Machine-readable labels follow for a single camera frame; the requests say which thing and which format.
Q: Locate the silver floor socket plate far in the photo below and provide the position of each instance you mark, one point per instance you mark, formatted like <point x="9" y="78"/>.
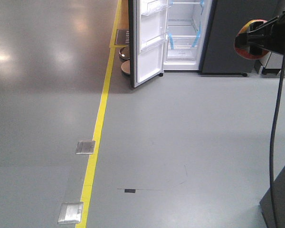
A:
<point x="85" y="147"/>

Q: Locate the dark floor sign with text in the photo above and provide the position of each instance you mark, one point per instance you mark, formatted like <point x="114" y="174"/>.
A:
<point x="122" y="37"/>

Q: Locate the clear middle door bin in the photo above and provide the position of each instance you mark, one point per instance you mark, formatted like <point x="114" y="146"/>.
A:
<point x="148" y="7"/>

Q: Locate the fridge door white inside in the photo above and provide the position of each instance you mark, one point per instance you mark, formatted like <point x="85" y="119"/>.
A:
<point x="148" y="32"/>

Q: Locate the blue tape strip left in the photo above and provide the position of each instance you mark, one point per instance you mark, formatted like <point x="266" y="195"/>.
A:
<point x="171" y="42"/>

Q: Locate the blue tape strip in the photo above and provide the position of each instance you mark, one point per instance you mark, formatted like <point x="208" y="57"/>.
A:
<point x="171" y="42"/>
<point x="196" y="40"/>

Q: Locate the silver floor socket plate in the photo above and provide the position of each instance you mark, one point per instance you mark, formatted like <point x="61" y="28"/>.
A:
<point x="85" y="147"/>
<point x="70" y="213"/>

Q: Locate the silver floor socket plate near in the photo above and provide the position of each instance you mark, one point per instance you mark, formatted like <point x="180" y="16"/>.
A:
<point x="70" y="213"/>

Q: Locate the blue tape strip lower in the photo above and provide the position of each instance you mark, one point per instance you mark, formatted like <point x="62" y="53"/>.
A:
<point x="196" y="40"/>

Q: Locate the clear door bin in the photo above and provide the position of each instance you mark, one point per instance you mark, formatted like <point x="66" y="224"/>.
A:
<point x="147" y="44"/>
<point x="148" y="7"/>

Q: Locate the dark grey cabinet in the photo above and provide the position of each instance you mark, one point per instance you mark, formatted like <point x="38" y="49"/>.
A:
<point x="266" y="206"/>

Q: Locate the clear lower door bin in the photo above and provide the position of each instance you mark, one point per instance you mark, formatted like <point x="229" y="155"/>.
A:
<point x="147" y="44"/>

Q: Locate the grey fridge body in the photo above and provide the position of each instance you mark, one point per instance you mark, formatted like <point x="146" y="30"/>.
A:
<point x="221" y="20"/>

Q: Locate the red yellow apple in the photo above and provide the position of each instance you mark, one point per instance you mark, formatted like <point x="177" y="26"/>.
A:
<point x="247" y="41"/>

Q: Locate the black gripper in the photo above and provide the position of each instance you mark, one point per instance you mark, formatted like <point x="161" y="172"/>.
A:
<point x="274" y="34"/>

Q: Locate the clear fridge crisper drawer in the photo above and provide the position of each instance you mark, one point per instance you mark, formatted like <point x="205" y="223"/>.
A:
<point x="182" y="53"/>

